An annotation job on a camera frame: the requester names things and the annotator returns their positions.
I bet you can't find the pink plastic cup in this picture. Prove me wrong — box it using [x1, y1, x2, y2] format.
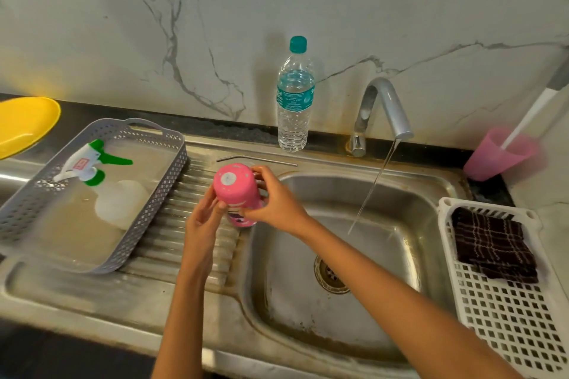
[463, 127, 541, 182]

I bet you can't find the person's left hand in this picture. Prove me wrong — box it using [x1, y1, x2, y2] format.
[184, 185, 229, 267]

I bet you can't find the white brush handle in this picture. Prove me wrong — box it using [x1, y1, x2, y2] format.
[501, 57, 569, 150]

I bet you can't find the chrome sink faucet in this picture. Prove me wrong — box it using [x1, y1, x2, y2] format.
[349, 77, 414, 158]

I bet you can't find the stainless steel sink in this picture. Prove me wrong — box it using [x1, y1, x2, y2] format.
[0, 134, 472, 379]

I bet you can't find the sink drain strainer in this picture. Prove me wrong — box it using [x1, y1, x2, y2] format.
[314, 255, 350, 295]

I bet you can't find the clear plastic water bottle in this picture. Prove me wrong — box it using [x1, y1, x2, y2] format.
[276, 36, 316, 153]

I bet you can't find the metal drinking straw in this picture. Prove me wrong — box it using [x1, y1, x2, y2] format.
[216, 155, 298, 167]

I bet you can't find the pink water bottle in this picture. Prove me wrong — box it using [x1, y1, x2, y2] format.
[212, 163, 266, 228]

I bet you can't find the person's right hand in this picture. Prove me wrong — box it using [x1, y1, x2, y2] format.
[239, 165, 311, 238]

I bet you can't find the person's left forearm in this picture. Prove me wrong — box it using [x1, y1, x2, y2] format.
[151, 258, 214, 379]

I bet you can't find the person's right forearm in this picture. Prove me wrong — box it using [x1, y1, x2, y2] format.
[299, 216, 523, 379]

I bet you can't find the grey perforated plastic basket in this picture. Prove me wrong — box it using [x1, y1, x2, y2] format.
[0, 118, 188, 275]

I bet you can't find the white perforated plastic basket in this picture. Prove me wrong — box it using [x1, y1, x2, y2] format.
[437, 197, 569, 379]

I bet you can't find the dark brown checked cloth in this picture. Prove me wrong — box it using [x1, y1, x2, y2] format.
[451, 207, 539, 285]

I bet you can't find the yellow plastic plate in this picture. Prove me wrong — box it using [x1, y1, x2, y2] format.
[0, 97, 61, 161]

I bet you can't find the white green spray bottle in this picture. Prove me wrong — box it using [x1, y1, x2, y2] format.
[53, 139, 151, 231]

